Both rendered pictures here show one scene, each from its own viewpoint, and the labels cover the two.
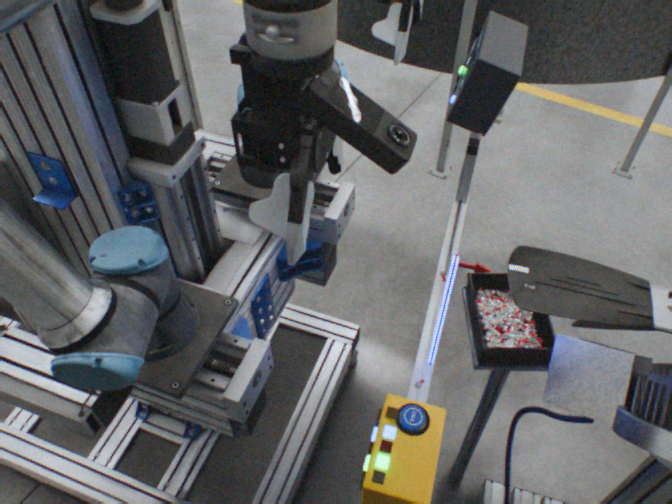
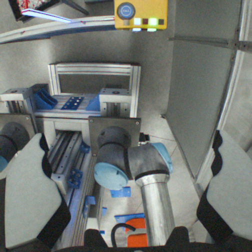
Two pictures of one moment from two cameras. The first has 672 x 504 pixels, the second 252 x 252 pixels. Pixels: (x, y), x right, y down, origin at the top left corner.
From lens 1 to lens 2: 0.54 m
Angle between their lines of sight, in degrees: 42
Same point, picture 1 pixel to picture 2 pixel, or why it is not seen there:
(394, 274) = (20, 62)
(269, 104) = not seen: outside the picture
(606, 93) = not seen: outside the picture
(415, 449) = (141, 6)
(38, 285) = (166, 205)
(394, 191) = not seen: outside the picture
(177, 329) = (118, 134)
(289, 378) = (78, 80)
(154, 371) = (134, 132)
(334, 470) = (98, 53)
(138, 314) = (139, 159)
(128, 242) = (108, 180)
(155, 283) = (119, 159)
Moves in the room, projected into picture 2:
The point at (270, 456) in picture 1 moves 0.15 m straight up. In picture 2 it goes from (106, 75) to (104, 79)
